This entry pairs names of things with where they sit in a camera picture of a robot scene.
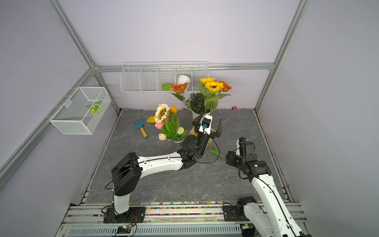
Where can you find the aluminium frame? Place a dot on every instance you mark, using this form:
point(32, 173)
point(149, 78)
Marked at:
point(9, 168)

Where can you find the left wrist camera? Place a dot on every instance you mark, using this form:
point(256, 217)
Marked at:
point(205, 124)

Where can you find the yellow gerbera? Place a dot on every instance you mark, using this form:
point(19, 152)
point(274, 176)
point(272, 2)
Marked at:
point(207, 86)

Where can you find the white empty pot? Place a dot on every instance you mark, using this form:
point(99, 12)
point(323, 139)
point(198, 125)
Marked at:
point(183, 79)

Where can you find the white tulip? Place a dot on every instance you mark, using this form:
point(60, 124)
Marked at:
point(181, 132)

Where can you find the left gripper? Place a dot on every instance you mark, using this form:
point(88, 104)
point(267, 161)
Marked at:
point(218, 132)

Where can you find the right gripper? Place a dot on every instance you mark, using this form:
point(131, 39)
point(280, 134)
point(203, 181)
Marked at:
point(230, 158)

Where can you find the yellow fluted vase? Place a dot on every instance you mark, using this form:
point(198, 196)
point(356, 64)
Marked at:
point(192, 132)

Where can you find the yellow sunflower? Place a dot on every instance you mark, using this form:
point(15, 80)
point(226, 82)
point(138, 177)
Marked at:
point(213, 94)

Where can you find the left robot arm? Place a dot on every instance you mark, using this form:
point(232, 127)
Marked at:
point(127, 173)

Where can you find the green toy shovel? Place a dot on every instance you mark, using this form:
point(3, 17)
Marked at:
point(166, 87)

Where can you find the pink tulip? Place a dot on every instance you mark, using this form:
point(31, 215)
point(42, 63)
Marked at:
point(163, 137)
point(158, 125)

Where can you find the long white wire basket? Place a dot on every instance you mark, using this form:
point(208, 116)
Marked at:
point(147, 77)

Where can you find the small white wire basket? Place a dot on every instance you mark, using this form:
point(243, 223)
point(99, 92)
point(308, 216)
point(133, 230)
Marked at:
point(74, 118)

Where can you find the orange tulip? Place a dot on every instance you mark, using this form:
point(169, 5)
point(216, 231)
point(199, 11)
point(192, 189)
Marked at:
point(173, 109)

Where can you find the orange gerbera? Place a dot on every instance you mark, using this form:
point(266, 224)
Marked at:
point(178, 90)
point(225, 88)

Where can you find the cream gerbera flower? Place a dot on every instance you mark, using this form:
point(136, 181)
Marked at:
point(162, 113)

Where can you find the yellow toy shovel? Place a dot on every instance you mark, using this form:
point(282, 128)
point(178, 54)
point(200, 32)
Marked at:
point(151, 120)

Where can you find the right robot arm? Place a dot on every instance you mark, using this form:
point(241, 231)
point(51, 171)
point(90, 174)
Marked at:
point(263, 189)

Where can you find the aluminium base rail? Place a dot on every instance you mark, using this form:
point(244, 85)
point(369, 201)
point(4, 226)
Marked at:
point(185, 219)

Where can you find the potted green plant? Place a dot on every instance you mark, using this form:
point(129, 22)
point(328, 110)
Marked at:
point(196, 105)

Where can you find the clear glass vase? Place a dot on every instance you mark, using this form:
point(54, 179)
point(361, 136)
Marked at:
point(178, 141)

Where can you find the blue toy rake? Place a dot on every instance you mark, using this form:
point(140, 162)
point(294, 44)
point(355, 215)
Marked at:
point(139, 123)

